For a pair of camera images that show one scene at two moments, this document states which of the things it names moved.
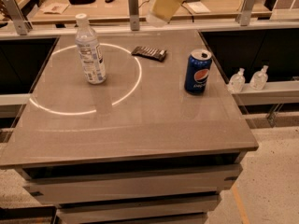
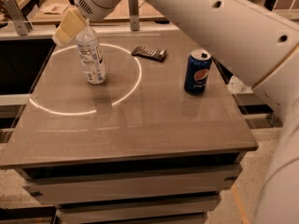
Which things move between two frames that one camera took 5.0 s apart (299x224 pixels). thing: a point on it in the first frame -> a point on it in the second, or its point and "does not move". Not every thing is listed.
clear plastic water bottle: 90,51 does not move
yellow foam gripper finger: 166,1 -> 72,23
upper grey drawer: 52,184 does not move
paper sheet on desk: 54,7 does not move
